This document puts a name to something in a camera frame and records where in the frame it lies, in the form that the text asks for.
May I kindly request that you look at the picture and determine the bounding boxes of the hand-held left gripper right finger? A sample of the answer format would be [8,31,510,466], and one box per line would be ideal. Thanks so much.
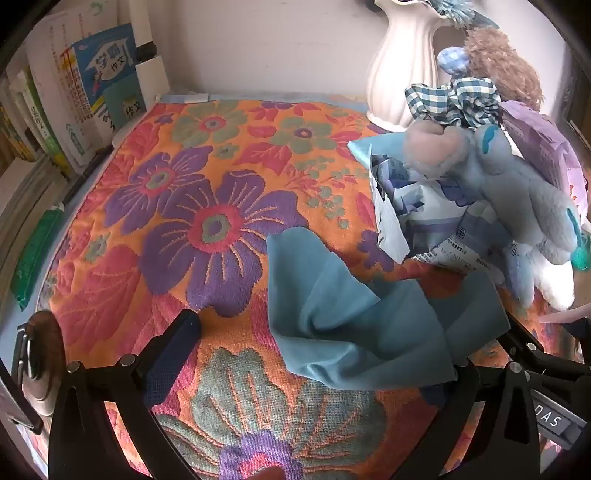
[392,359,541,480]

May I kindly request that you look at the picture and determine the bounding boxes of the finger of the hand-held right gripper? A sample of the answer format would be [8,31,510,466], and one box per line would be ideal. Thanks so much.
[495,314,591,372]

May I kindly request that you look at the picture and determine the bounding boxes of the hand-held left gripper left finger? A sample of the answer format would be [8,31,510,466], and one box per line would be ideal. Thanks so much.
[48,308,202,480]

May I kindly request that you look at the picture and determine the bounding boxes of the grey blue plush toy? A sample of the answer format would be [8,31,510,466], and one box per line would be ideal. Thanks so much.
[404,122,583,310]

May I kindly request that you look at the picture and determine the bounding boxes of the teal cloth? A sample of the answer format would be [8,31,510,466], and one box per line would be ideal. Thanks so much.
[265,227,511,388]

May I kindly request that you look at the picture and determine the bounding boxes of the blue white tissue packet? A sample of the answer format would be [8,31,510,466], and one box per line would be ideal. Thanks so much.
[347,134,513,284]

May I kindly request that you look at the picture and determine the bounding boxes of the brown object with metal clip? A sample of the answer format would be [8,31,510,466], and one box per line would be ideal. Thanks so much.
[11,310,68,435]

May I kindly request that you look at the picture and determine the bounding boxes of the floral orange blanket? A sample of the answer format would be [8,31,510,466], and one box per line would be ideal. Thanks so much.
[37,95,591,480]

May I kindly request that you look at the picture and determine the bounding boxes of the green flat box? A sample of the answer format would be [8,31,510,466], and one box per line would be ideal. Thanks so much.
[9,205,65,311]

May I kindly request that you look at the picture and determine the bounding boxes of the purple pink packet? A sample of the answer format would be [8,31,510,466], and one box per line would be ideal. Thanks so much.
[501,102,591,222]

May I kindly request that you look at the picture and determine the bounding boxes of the blue checkered scrunchie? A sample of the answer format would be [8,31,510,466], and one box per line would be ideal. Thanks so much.
[405,76,502,131]

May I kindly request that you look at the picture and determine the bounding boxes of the row of books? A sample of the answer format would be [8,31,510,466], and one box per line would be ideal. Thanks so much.
[0,11,149,278]

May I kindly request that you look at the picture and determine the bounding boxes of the white box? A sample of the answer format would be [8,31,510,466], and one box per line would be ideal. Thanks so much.
[117,0,171,102]

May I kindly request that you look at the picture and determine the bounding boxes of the brown plush toy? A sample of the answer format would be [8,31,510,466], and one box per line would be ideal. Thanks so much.
[438,28,543,112]

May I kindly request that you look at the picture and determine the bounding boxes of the white ribbed vase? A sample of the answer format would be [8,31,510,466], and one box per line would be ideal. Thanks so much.
[366,0,455,132]

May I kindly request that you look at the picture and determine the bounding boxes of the blue artificial flowers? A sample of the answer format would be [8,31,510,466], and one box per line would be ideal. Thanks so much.
[429,0,500,31]

